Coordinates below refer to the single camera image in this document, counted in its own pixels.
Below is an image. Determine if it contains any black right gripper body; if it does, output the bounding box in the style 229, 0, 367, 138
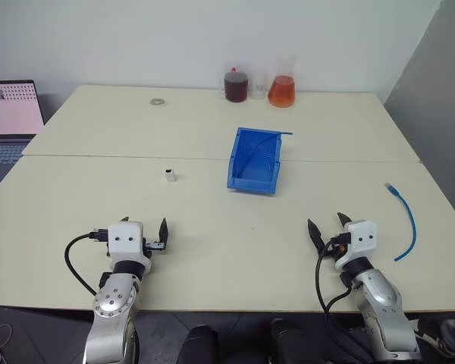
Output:
321, 232, 352, 263

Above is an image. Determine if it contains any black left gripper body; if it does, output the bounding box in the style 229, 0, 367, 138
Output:
143, 236, 165, 255

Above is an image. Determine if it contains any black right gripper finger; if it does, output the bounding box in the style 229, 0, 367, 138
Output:
337, 212, 353, 233
306, 218, 329, 256

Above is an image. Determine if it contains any blue plastic storage bin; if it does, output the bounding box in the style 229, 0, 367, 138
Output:
226, 127, 283, 195

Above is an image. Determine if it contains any dark rounded shape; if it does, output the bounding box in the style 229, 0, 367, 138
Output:
268, 317, 309, 364
177, 324, 220, 364

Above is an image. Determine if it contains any flask of orange liquid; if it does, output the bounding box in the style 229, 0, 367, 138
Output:
267, 55, 298, 108

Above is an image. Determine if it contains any open grey laptop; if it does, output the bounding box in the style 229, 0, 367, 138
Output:
0, 79, 46, 190

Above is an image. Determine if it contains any grey partition panel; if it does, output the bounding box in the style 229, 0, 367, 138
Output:
381, 0, 455, 228

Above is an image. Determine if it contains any clear empty glass beaker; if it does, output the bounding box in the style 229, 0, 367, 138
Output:
249, 69, 269, 101

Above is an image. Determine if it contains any jar of dark red liquid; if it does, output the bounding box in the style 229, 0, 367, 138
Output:
223, 67, 250, 104

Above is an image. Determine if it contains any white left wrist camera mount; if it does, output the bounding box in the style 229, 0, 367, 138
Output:
108, 221, 153, 272

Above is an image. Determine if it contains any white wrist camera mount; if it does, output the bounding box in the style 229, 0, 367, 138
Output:
108, 221, 153, 272
334, 218, 378, 271

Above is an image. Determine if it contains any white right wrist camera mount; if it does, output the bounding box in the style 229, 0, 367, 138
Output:
334, 218, 378, 271

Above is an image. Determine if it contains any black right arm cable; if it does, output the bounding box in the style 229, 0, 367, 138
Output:
315, 238, 365, 364

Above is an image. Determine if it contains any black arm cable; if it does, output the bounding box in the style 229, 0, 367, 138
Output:
315, 238, 365, 364
64, 226, 111, 297

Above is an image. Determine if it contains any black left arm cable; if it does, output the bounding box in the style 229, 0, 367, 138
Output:
64, 226, 111, 297

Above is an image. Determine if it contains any thin blue cable piece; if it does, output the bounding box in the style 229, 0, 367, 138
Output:
236, 130, 294, 179

